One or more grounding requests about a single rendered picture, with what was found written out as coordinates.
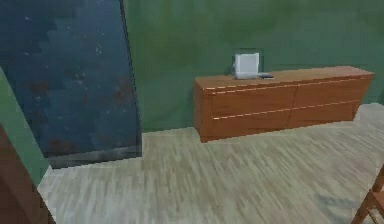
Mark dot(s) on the rusty blue metal locker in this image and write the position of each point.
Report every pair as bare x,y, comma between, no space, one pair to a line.
76,86

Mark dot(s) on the white box-shaped device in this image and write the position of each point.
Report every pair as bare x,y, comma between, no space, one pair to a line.
246,65

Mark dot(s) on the brown wooden chest of drawers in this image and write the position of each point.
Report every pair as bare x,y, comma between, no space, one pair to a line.
266,103

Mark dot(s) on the small dark flat remote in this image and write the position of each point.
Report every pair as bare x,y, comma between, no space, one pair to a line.
266,76

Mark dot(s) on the dark brown wooden furniture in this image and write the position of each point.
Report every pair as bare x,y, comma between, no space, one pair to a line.
16,190

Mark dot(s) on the brown wooden chair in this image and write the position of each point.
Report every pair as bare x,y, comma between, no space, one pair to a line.
371,200

